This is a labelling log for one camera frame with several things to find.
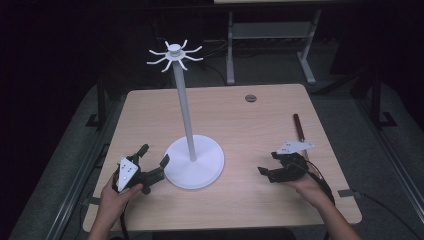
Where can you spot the black metal stand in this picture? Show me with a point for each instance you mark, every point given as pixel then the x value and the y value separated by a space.
pixel 101 103
pixel 378 100

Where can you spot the white stand with hooks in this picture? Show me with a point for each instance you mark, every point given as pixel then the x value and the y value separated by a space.
pixel 195 163

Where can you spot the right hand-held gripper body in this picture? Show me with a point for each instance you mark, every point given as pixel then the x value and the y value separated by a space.
pixel 289 166

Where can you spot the person's right hand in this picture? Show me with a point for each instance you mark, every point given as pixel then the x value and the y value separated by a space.
pixel 310 190

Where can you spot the person's left hand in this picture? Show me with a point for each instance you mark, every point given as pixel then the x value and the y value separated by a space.
pixel 113 203

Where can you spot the grey table edge bracket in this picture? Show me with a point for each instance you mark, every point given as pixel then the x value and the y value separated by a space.
pixel 91 200
pixel 348 193

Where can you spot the aluminium floor rail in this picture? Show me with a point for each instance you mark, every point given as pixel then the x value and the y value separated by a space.
pixel 393 156
pixel 71 193

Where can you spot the white desk frame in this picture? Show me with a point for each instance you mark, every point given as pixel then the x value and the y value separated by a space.
pixel 266 30

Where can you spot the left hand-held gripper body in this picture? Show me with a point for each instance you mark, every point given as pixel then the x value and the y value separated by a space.
pixel 128 170

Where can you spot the grey round table grommet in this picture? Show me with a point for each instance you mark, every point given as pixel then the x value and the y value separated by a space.
pixel 250 98

